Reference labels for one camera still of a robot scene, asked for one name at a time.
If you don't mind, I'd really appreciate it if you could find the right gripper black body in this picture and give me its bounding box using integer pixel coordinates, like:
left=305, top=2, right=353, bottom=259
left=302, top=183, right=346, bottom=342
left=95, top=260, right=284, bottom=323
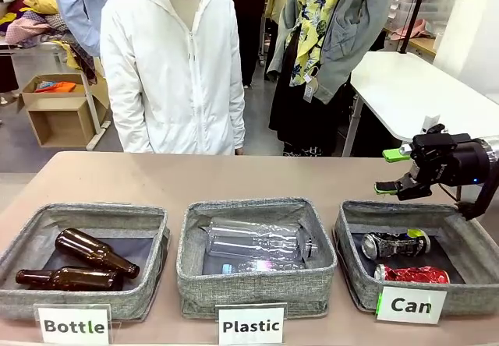
left=411, top=132, right=490, bottom=191

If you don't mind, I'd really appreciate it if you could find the crushed black silver can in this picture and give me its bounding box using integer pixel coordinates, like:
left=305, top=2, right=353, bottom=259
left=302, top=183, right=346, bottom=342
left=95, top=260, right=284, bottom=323
left=360, top=228, right=431, bottom=260

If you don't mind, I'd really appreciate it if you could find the crushed red can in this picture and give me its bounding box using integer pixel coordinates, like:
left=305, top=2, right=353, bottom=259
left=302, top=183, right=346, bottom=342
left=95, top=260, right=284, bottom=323
left=373, top=263, right=451, bottom=284

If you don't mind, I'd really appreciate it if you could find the clear plastic bottle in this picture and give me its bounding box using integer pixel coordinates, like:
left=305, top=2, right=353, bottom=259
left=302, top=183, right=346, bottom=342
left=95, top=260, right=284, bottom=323
left=204, top=259, right=310, bottom=277
left=200, top=217, right=317, bottom=263

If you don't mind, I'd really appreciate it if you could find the brown glass bottle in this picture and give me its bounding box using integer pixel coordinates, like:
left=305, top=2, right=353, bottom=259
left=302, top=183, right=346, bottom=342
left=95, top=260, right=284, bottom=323
left=15, top=267, right=124, bottom=292
left=54, top=228, right=140, bottom=280

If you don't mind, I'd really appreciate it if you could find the person's left forearm white sleeve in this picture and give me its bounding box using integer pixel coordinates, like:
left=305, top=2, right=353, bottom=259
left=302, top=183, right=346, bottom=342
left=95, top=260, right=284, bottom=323
left=222, top=88, right=247, bottom=157

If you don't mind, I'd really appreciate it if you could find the person's right forearm white sleeve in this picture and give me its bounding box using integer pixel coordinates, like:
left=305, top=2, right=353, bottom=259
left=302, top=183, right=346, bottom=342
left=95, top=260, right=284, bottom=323
left=105, top=88, right=152, bottom=154

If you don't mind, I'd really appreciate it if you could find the white Can label sign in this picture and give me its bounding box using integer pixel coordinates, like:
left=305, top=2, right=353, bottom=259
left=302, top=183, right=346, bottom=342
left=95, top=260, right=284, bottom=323
left=375, top=285, right=448, bottom=326

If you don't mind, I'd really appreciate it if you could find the grey fabric can basket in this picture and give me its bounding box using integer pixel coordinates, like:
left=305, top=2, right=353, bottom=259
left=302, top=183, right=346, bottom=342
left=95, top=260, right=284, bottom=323
left=331, top=199, right=499, bottom=316

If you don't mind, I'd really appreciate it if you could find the grey fabric plastic basket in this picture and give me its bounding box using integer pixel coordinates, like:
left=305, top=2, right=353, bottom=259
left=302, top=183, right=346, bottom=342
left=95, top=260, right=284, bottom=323
left=175, top=196, right=338, bottom=319

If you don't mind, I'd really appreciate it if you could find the grey fabric bottle basket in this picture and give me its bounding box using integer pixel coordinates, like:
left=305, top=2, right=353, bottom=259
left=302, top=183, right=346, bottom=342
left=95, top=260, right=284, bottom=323
left=0, top=203, right=172, bottom=321

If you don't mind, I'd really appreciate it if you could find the white side table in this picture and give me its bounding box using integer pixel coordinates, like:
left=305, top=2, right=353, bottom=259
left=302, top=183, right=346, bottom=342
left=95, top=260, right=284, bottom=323
left=342, top=51, right=499, bottom=158

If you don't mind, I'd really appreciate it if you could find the paper hang tag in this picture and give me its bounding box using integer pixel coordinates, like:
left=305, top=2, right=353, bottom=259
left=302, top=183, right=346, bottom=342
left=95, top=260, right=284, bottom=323
left=303, top=73, right=318, bottom=101

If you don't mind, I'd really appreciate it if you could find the pink cloth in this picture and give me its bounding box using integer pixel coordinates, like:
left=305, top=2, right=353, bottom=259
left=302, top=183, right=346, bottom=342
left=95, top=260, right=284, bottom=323
left=391, top=19, right=434, bottom=41

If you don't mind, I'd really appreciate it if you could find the person in grey hoodie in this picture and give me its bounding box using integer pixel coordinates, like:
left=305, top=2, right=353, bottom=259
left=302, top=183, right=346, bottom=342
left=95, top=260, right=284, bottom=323
left=267, top=0, right=395, bottom=157

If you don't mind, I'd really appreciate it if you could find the black stand pole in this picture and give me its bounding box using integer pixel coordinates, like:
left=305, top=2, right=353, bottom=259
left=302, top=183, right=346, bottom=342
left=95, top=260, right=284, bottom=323
left=399, top=0, right=430, bottom=54

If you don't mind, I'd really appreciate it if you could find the person in dark clothes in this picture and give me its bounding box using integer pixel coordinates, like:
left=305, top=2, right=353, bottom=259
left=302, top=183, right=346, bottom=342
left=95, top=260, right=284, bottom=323
left=222, top=0, right=282, bottom=88

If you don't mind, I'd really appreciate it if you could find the white Plastic label sign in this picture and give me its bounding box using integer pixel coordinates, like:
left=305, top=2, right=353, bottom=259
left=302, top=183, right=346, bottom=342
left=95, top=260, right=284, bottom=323
left=215, top=302, right=288, bottom=346

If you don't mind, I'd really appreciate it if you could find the person in white jacket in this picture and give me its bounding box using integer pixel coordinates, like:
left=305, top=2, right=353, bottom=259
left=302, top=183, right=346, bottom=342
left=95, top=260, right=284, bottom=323
left=100, top=0, right=246, bottom=156

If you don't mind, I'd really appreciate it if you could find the white work table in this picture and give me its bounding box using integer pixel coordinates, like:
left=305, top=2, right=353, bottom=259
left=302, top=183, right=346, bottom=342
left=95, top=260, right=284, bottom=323
left=0, top=38, right=112, bottom=150

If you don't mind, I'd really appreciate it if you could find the orange cloth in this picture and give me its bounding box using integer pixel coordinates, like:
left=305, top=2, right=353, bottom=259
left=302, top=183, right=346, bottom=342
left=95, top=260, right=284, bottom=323
left=37, top=81, right=77, bottom=94

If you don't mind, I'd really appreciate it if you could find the person in blue shirt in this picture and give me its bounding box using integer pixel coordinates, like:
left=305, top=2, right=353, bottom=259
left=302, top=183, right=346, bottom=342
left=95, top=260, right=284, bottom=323
left=51, top=0, right=118, bottom=57

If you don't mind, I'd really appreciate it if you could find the open cardboard box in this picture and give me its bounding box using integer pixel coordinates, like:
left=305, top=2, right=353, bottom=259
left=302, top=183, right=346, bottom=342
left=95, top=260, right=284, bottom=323
left=17, top=72, right=111, bottom=114

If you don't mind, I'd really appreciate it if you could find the white Bottle label sign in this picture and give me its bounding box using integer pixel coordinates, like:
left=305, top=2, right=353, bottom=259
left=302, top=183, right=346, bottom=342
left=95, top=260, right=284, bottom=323
left=34, top=302, right=113, bottom=345

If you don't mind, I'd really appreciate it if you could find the pile of colourful clothes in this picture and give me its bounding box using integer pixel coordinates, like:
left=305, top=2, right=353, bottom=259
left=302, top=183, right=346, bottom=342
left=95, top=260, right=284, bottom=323
left=0, top=0, right=79, bottom=45

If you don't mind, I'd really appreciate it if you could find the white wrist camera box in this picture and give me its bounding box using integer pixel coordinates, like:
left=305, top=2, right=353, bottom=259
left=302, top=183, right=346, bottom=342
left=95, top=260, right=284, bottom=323
left=422, top=115, right=448, bottom=135

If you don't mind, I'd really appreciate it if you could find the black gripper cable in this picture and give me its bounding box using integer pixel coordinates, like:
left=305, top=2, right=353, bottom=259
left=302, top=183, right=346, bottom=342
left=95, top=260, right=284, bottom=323
left=444, top=174, right=499, bottom=221

